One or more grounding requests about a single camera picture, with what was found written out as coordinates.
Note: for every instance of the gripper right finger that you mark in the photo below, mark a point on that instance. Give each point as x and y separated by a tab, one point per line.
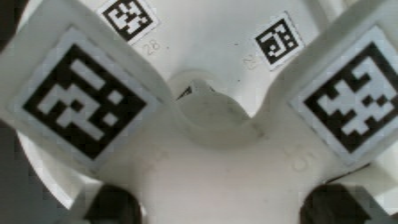
339	204

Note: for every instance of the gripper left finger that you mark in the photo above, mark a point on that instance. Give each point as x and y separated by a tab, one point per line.
105	206

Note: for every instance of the white cylindrical table leg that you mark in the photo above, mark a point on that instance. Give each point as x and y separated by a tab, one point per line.
211	112

